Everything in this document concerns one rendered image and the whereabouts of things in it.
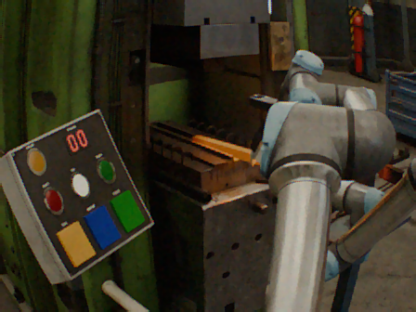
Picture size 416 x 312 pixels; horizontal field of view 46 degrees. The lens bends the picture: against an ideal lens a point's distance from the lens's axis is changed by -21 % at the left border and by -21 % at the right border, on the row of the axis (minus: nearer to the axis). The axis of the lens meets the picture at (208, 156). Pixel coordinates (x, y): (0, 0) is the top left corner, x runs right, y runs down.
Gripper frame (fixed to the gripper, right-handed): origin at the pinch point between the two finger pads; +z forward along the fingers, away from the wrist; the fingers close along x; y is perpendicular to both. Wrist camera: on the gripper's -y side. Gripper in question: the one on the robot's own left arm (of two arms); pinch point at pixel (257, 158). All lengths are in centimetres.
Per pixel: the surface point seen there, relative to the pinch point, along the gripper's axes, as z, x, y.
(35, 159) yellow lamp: -18, -66, 0
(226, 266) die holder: 27.4, -8.3, 13.3
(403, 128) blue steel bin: 149, 358, -94
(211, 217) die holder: 12.2, -13.7, 5.0
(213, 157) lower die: 7.7, -4.6, -9.7
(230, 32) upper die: -25.1, -2.4, -22.6
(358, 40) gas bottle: 229, 622, -340
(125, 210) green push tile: -4.6, -44.4, 7.6
